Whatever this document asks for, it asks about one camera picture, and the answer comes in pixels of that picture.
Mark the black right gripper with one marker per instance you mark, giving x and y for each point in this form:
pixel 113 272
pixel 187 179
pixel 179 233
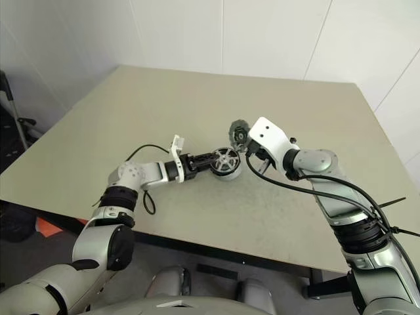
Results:
pixel 262 153

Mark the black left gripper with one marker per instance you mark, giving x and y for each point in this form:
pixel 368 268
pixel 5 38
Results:
pixel 188 165

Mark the silver spoked rotor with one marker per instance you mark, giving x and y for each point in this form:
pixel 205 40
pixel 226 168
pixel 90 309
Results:
pixel 224 160

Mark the small grey wheel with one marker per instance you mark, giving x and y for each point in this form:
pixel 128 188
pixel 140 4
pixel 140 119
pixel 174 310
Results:
pixel 229 176

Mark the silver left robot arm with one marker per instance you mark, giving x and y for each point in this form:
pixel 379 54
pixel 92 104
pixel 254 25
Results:
pixel 95 236

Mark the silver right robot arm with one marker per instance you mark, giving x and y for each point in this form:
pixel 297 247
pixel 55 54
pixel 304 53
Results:
pixel 338 197

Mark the grey rounded shape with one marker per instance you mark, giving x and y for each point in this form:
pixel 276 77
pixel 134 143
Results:
pixel 167 283
pixel 256 292

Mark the grey robot torso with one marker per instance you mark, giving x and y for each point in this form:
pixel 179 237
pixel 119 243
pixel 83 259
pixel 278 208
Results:
pixel 213 306

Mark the black zip tie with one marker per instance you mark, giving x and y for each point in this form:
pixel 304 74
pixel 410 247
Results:
pixel 393 201
pixel 407 232

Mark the orange object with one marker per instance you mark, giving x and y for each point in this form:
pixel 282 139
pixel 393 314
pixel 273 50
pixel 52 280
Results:
pixel 47 228

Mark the black and silver stand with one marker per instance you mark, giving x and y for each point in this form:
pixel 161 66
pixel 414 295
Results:
pixel 19 124

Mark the black bag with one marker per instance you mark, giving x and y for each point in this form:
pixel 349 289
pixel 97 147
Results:
pixel 14 223

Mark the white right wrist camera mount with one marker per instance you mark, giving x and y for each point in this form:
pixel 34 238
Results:
pixel 269 134

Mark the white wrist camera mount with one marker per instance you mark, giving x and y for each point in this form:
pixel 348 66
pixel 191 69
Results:
pixel 177 142
pixel 269 134

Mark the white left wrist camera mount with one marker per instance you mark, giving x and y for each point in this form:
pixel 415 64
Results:
pixel 177 142

